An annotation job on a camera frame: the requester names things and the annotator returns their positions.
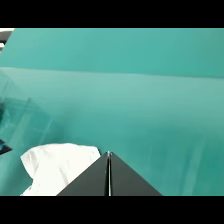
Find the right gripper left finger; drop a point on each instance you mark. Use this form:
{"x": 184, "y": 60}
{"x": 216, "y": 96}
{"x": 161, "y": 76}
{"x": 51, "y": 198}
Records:
{"x": 91, "y": 181}

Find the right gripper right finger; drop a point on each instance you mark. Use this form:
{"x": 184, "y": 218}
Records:
{"x": 128, "y": 181}

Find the white T-shirt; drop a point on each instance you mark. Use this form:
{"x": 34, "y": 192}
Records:
{"x": 56, "y": 166}

